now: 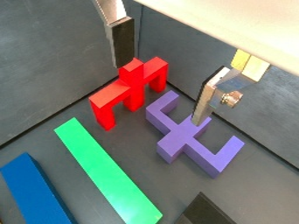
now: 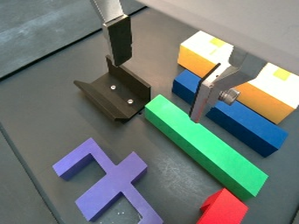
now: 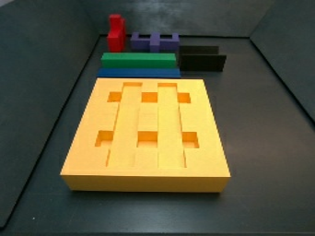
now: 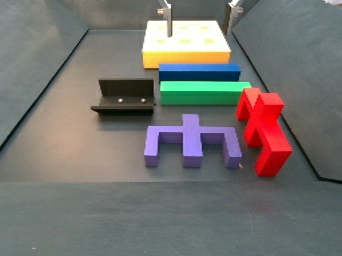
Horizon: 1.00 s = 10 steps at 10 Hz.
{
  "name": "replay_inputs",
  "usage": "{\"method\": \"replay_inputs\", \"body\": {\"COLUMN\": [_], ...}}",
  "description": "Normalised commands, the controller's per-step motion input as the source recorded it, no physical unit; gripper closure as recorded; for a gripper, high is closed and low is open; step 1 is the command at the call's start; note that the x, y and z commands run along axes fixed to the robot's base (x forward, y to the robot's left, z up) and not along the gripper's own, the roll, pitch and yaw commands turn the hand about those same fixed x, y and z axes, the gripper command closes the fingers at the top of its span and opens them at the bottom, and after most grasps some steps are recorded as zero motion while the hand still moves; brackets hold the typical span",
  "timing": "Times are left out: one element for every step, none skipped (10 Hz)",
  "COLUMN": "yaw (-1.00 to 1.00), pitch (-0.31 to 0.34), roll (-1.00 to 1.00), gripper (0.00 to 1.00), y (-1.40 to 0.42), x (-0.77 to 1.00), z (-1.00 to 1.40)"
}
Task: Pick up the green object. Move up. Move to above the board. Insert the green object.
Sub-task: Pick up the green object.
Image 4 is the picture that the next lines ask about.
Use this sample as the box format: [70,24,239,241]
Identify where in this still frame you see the yellow slotted board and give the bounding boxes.
[141,21,231,69]

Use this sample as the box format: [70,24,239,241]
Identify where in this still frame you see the purple comb-shaped block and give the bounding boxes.
[144,114,241,168]

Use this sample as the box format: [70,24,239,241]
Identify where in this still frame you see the green rectangular block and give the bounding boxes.
[160,81,251,105]

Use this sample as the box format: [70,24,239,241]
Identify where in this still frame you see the black angle bracket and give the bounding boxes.
[90,78,154,114]

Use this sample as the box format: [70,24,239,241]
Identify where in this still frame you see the red cross-shaped block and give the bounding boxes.
[236,88,292,177]

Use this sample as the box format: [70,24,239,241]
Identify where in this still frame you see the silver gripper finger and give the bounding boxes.
[157,0,172,37]
[227,0,244,33]

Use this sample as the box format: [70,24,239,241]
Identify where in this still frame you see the blue rectangular block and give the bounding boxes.
[158,64,240,81]

